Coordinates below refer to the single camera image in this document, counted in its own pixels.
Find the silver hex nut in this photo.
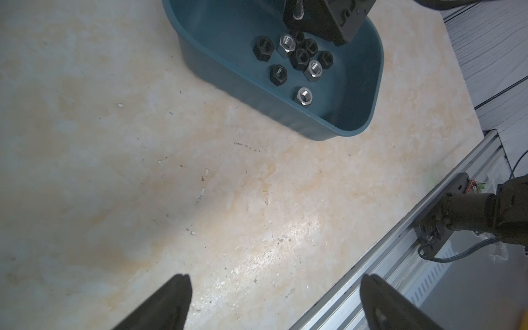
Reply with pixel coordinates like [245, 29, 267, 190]
[304, 60, 323, 82]
[292, 0, 305, 21]
[277, 34, 296, 57]
[294, 87, 313, 107]

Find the black hex nut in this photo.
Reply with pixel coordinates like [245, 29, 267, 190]
[269, 65, 288, 86]
[253, 36, 275, 62]
[302, 38, 318, 58]
[290, 48, 311, 71]
[318, 50, 334, 70]
[290, 31, 305, 45]

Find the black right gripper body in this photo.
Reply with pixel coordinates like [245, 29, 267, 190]
[283, 0, 375, 46]

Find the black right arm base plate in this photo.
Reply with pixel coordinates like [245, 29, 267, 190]
[412, 173, 470, 258]

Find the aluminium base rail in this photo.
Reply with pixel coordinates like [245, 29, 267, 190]
[291, 130, 502, 329]

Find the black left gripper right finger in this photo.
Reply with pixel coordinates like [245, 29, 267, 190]
[360, 274, 441, 330]

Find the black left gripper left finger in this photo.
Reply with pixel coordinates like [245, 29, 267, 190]
[114, 274, 193, 330]

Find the teal plastic storage box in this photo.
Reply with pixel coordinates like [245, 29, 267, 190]
[163, 1, 384, 141]

